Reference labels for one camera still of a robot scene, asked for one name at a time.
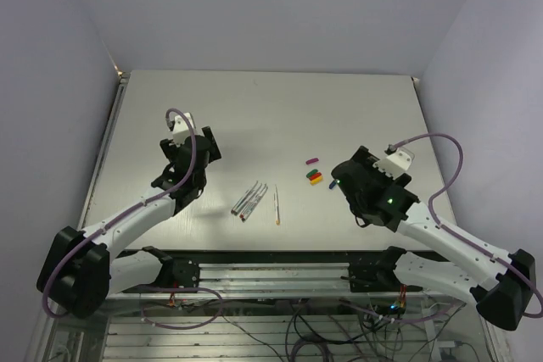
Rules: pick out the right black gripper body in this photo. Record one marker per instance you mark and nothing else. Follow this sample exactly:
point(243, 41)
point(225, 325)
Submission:
point(367, 158)

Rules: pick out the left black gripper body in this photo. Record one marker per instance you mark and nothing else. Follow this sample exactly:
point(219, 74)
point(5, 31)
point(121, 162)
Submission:
point(170, 150)

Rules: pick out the purple marker pen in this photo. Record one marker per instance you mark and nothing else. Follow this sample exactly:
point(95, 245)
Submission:
point(241, 202)

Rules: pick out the green marker pen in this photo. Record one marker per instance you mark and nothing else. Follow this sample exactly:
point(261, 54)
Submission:
point(253, 195)

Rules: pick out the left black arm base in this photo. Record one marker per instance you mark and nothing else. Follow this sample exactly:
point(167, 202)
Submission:
point(180, 273)

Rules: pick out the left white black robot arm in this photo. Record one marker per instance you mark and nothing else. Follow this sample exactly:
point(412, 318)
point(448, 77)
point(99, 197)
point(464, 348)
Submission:
point(84, 267)

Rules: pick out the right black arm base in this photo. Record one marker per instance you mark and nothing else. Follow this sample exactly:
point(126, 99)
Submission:
point(374, 271)

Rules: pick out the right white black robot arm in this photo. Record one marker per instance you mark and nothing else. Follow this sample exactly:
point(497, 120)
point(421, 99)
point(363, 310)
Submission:
point(498, 284)

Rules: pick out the yellow pen cap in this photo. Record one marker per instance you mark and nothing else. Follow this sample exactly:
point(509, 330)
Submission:
point(316, 180)

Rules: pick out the red pen cap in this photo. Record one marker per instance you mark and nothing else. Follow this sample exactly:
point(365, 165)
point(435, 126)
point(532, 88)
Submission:
point(315, 176)

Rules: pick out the red marker pen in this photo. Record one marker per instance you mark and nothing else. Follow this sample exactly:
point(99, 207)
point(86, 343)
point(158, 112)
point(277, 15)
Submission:
point(252, 204)

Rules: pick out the yellow marker pen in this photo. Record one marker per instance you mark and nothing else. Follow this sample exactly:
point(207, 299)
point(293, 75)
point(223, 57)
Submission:
point(276, 207)

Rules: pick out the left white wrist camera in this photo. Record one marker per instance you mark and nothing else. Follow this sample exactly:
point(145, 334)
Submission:
point(179, 128)

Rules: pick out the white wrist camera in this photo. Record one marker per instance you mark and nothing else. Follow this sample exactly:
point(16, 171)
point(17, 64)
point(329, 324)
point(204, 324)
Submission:
point(396, 162)
point(179, 128)

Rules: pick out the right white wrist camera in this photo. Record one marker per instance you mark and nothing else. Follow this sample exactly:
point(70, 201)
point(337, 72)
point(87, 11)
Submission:
point(396, 162)

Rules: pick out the aluminium rail frame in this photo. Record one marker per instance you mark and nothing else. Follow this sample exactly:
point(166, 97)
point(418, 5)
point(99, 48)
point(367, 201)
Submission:
point(263, 274)

